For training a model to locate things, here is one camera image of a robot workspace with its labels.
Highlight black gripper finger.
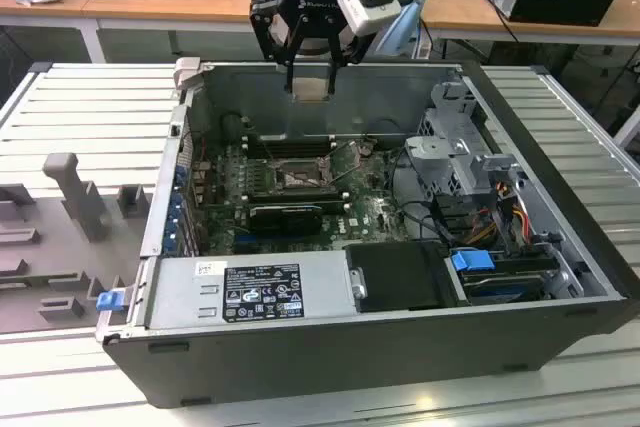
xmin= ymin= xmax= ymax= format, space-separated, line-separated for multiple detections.
xmin=249 ymin=0 xmax=309 ymax=94
xmin=322 ymin=14 xmax=374 ymax=98

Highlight small square silver CPU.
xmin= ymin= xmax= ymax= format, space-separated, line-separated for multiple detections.
xmin=292 ymin=77 xmax=332 ymax=104

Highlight metal socket cover frame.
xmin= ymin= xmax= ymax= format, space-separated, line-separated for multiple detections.
xmin=317 ymin=151 xmax=357 ymax=184

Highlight black RAM slot bank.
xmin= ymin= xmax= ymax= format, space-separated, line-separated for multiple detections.
xmin=241 ymin=185 xmax=350 ymax=209
xmin=243 ymin=132 xmax=337 ymax=159

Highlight CPU socket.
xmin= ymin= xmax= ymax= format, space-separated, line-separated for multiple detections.
xmin=273 ymin=157 xmax=335 ymax=192

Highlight blue expansion slot clips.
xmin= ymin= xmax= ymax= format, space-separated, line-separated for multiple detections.
xmin=167 ymin=166 xmax=187 ymax=254

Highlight pale blue teach pendant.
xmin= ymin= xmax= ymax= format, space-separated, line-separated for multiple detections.
xmin=374 ymin=0 xmax=432 ymax=61

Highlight silver metal drive cage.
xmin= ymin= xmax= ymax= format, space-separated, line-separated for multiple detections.
xmin=403 ymin=79 xmax=531 ymax=201

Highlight green motherboard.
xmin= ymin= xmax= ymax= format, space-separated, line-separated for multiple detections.
xmin=192 ymin=139 xmax=431 ymax=256

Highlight black graphics card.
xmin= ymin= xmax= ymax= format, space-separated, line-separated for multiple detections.
xmin=247 ymin=203 xmax=325 ymax=237

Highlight black plastic shroud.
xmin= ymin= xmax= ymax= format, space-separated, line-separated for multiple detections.
xmin=344 ymin=241 xmax=457 ymax=314

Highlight hard disk in blue carrier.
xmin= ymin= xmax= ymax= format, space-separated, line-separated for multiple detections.
xmin=449 ymin=246 xmax=549 ymax=306

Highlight grey power supply unit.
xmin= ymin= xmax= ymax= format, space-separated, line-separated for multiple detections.
xmin=127 ymin=252 xmax=361 ymax=336

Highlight grey parts rack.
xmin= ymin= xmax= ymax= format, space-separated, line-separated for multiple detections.
xmin=0 ymin=151 xmax=154 ymax=336

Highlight blue plastic latch tab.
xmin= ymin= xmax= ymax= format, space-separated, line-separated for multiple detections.
xmin=97 ymin=290 xmax=125 ymax=313

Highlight black open PC case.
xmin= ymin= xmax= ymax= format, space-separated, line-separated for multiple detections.
xmin=94 ymin=57 xmax=640 ymax=411

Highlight grey case latch handle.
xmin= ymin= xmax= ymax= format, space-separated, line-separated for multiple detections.
xmin=172 ymin=57 xmax=204 ymax=96

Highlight yellow red wire bundle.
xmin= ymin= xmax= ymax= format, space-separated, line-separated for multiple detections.
xmin=469 ymin=181 xmax=531 ymax=248

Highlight white metal frame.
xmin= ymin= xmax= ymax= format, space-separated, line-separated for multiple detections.
xmin=613 ymin=106 xmax=640 ymax=149

